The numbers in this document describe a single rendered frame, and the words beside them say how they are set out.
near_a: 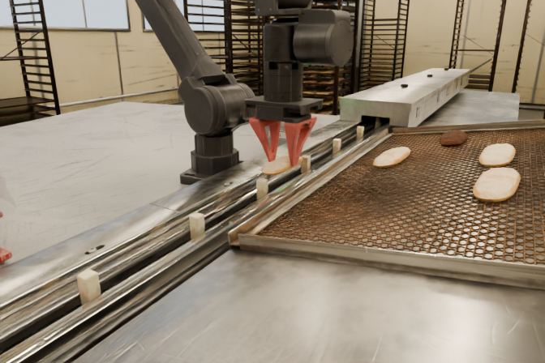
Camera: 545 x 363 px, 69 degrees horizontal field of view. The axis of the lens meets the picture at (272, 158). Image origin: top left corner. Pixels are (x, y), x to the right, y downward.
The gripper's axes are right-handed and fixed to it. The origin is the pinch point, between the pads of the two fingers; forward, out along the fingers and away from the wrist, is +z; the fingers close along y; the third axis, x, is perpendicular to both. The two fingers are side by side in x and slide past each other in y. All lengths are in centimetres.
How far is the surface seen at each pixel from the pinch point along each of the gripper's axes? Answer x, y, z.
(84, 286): -34.4, 0.4, 2.4
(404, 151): 5.5, 16.9, -2.2
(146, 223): -23.2, -4.7, 2.5
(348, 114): 45.2, -6.7, 1.0
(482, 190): -10.7, 28.0, -4.0
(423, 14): 700, -127, -56
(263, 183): -6.3, 0.6, 2.0
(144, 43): 362, -441, -12
